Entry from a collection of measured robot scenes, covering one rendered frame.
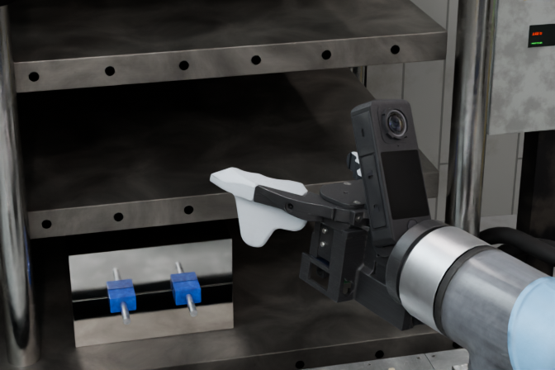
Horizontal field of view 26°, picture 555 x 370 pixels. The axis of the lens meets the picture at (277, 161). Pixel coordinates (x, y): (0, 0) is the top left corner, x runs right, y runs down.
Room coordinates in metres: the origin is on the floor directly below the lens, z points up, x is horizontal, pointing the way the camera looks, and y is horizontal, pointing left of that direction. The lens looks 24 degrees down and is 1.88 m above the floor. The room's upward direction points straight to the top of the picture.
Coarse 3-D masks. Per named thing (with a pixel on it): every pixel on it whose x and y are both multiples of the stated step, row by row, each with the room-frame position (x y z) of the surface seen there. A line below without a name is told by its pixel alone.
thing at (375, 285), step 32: (320, 192) 0.87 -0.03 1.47; (352, 192) 0.88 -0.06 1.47; (320, 224) 0.88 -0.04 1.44; (352, 224) 0.84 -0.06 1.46; (416, 224) 0.81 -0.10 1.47; (320, 256) 0.87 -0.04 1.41; (352, 256) 0.84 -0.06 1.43; (384, 256) 0.82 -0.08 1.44; (320, 288) 0.85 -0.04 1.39; (352, 288) 0.84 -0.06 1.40; (384, 288) 0.82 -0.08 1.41; (416, 320) 0.81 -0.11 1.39
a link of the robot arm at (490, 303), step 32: (480, 256) 0.76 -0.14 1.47; (512, 256) 0.77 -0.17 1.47; (448, 288) 0.74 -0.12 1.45; (480, 288) 0.73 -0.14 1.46; (512, 288) 0.72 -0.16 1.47; (544, 288) 0.71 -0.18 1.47; (448, 320) 0.74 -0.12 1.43; (480, 320) 0.71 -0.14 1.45; (512, 320) 0.69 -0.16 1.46; (544, 320) 0.68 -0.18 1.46; (480, 352) 0.71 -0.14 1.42; (512, 352) 0.68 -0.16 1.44; (544, 352) 0.67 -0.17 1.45
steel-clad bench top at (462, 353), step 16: (448, 352) 1.68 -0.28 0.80; (464, 352) 1.68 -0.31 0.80; (320, 368) 1.64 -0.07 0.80; (336, 368) 1.64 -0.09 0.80; (352, 368) 1.64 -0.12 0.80; (368, 368) 1.64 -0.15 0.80; (384, 368) 1.64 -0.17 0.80; (400, 368) 1.64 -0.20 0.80; (416, 368) 1.64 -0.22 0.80; (432, 368) 1.64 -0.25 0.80; (448, 368) 1.64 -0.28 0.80
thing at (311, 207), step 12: (264, 192) 0.88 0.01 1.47; (276, 192) 0.87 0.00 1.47; (288, 192) 0.87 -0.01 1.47; (312, 192) 0.88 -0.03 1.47; (264, 204) 0.88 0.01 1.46; (276, 204) 0.87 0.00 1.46; (288, 204) 0.86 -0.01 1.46; (300, 204) 0.86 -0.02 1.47; (312, 204) 0.85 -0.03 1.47; (324, 204) 0.85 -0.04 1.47; (300, 216) 0.85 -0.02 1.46; (312, 216) 0.85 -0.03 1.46; (324, 216) 0.85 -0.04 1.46
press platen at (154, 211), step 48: (48, 96) 2.24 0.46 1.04; (96, 96) 2.24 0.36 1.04; (144, 96) 2.24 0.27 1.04; (192, 96) 2.24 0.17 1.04; (240, 96) 2.24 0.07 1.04; (288, 96) 2.24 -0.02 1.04; (336, 96) 2.24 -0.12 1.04; (48, 144) 2.00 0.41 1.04; (96, 144) 2.00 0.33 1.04; (144, 144) 2.00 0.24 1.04; (192, 144) 2.00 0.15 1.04; (240, 144) 2.00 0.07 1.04; (288, 144) 2.00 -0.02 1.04; (336, 144) 2.00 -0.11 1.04; (48, 192) 1.79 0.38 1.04; (96, 192) 1.79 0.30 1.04; (144, 192) 1.79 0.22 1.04; (192, 192) 1.79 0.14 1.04; (432, 192) 1.87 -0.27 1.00
